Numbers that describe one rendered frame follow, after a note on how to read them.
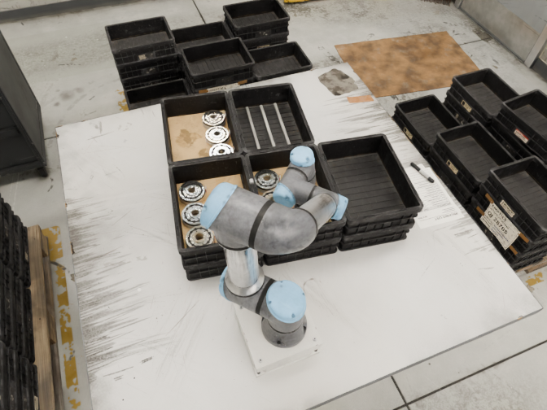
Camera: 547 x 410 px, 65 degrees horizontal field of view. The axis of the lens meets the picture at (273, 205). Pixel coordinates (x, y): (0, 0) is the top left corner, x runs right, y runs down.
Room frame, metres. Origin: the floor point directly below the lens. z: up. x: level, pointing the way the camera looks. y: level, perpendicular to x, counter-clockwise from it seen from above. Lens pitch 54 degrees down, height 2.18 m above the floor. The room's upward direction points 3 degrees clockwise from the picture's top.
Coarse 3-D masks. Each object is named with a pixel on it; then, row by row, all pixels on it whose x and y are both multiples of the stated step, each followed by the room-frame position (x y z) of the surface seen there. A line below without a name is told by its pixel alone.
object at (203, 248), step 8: (200, 160) 1.12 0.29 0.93; (208, 160) 1.12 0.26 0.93; (216, 160) 1.12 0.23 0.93; (168, 168) 1.07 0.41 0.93; (168, 176) 1.03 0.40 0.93; (248, 176) 1.05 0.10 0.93; (248, 184) 1.01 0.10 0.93; (176, 208) 0.88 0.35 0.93; (176, 216) 0.85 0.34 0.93; (176, 224) 0.82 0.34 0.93; (176, 232) 0.78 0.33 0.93; (184, 248) 0.72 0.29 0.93; (192, 248) 0.72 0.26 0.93; (200, 248) 0.72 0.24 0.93; (208, 248) 0.73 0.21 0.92; (216, 248) 0.73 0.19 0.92
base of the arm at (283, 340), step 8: (264, 320) 0.52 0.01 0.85; (304, 320) 0.52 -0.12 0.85; (264, 328) 0.49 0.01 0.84; (272, 328) 0.48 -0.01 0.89; (304, 328) 0.51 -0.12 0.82; (264, 336) 0.48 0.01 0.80; (272, 336) 0.47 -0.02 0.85; (280, 336) 0.46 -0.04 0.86; (288, 336) 0.46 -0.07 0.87; (296, 336) 0.47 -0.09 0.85; (272, 344) 0.45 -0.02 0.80; (280, 344) 0.45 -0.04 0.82; (288, 344) 0.45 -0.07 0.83; (296, 344) 0.46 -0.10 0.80
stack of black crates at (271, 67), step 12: (264, 48) 2.56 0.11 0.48; (276, 48) 2.60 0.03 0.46; (288, 48) 2.63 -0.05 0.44; (300, 48) 2.58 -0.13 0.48; (264, 60) 2.56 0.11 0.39; (276, 60) 2.58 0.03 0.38; (288, 60) 2.58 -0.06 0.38; (300, 60) 2.54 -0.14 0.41; (264, 72) 2.43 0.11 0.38; (276, 72) 2.30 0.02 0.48; (288, 72) 2.32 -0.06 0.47
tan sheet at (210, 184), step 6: (204, 180) 1.10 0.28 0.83; (210, 180) 1.10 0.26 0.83; (216, 180) 1.10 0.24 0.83; (222, 180) 1.11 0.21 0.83; (228, 180) 1.11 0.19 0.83; (234, 180) 1.11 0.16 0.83; (240, 180) 1.11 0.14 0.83; (180, 186) 1.06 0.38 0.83; (204, 186) 1.07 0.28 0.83; (210, 186) 1.07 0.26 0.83; (240, 186) 1.08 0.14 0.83; (210, 192) 1.04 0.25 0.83; (180, 204) 0.97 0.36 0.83; (180, 210) 0.95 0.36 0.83; (186, 228) 0.87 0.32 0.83; (216, 240) 0.82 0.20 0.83; (186, 246) 0.79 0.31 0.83
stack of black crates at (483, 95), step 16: (464, 80) 2.38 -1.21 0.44; (480, 80) 2.44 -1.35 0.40; (496, 80) 2.37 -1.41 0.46; (448, 96) 2.31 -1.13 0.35; (464, 96) 2.22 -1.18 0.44; (480, 96) 2.30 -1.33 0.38; (496, 96) 2.30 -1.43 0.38; (512, 96) 2.22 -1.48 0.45; (464, 112) 2.15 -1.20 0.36; (480, 112) 2.07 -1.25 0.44; (496, 112) 2.14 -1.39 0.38
